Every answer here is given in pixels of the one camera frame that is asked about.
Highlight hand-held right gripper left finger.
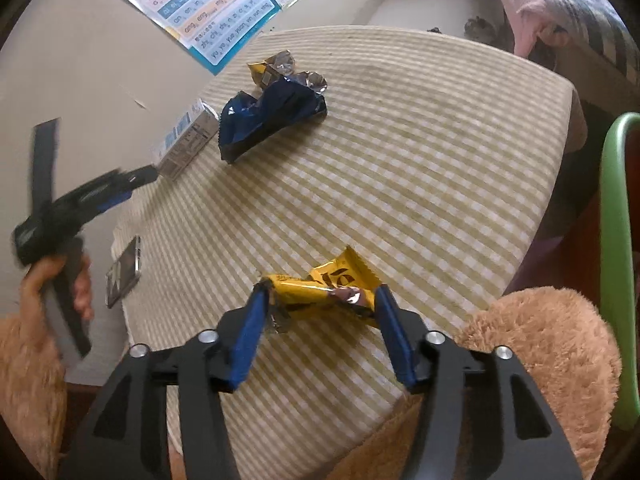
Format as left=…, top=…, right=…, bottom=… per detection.
left=60, top=287, right=273, bottom=480

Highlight white and blue milk carton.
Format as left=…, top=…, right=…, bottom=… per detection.
left=152, top=100, right=221, bottom=181

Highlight yellow and silver wrapper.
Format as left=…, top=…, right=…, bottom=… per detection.
left=247, top=50, right=328, bottom=92

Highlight blue checked blanket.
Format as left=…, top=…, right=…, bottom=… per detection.
left=520, top=0, right=640, bottom=83

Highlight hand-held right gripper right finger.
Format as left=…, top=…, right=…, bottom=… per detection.
left=375, top=284, right=583, bottom=480

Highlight green trash bin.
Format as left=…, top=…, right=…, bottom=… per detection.
left=599, top=112, right=640, bottom=431

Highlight blue and orange wall chart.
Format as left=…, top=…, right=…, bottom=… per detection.
left=90, top=0, right=283, bottom=76

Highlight grey shoes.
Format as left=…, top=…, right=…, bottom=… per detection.
left=464, top=16, right=501, bottom=44

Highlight dark blue snack wrapper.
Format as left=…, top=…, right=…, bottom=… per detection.
left=218, top=77, right=328, bottom=163

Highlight person's left forearm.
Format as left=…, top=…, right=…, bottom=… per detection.
left=0, top=310, right=68, bottom=480

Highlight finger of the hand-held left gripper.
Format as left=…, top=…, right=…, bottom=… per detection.
left=112, top=164, right=160, bottom=191
left=95, top=187, right=135, bottom=215

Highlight smartphone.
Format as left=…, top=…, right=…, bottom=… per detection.
left=105, top=235, right=142, bottom=309

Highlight person's left hand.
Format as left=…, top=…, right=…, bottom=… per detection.
left=20, top=252, right=94, bottom=357

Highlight bed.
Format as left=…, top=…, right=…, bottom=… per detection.
left=477, top=0, right=640, bottom=86

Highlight beige checked tablecloth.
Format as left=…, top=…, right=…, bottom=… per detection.
left=112, top=25, right=581, bottom=480

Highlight yellow snack wrapper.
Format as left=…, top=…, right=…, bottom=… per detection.
left=257, top=245, right=383, bottom=334

